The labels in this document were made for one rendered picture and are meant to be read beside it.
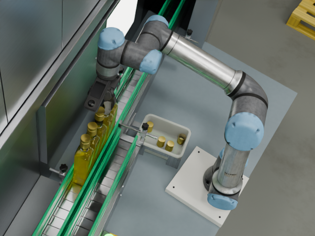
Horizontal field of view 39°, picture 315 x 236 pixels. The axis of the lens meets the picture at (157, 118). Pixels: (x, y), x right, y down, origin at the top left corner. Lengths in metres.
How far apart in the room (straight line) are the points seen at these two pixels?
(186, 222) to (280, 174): 1.36
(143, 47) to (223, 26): 2.65
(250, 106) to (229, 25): 2.62
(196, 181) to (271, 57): 2.10
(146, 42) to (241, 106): 0.36
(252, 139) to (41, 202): 0.81
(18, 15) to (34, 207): 0.83
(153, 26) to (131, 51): 0.13
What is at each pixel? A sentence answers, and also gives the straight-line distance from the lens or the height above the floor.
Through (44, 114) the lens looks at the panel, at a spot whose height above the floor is 1.28.
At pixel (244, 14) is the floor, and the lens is 4.17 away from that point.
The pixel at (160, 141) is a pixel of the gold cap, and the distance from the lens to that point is 1.98.
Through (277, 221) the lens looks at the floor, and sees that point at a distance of 2.94.
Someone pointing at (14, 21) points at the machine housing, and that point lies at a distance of 1.08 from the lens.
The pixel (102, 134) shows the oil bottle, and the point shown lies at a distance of 1.64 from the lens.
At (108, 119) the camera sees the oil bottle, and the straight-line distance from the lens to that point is 1.66.
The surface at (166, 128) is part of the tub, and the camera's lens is 2.05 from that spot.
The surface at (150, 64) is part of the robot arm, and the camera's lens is 1.31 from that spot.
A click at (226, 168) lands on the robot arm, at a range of 1.58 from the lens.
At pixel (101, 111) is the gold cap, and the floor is 1.19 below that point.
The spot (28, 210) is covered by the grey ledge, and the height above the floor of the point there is 0.88.
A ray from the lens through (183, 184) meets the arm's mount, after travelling 1.93.
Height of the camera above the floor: 2.42
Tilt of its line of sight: 51 degrees down
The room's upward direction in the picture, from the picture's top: 17 degrees clockwise
